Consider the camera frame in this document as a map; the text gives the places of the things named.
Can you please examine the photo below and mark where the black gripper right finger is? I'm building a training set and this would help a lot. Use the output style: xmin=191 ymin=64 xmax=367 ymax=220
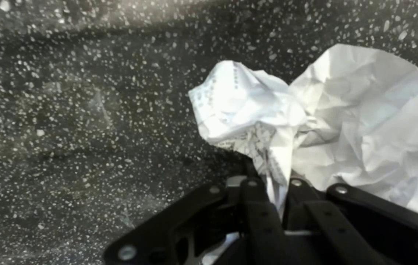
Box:
xmin=283 ymin=175 xmax=418 ymax=265

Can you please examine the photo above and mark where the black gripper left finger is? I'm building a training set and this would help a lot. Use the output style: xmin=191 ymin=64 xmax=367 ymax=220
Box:
xmin=103 ymin=175 xmax=289 ymax=265

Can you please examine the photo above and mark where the large printed paper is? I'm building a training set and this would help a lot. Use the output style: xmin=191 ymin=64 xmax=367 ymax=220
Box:
xmin=187 ymin=42 xmax=418 ymax=265

